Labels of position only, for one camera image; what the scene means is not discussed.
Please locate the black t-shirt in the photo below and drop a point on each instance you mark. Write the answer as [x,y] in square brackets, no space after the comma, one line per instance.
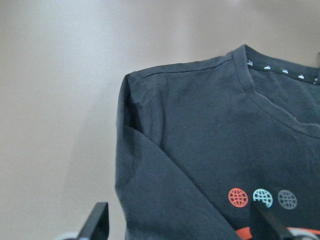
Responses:
[198,142]

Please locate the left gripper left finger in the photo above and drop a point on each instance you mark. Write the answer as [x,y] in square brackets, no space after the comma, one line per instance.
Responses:
[96,226]

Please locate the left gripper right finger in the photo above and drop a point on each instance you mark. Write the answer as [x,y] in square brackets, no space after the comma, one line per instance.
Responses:
[265,225]

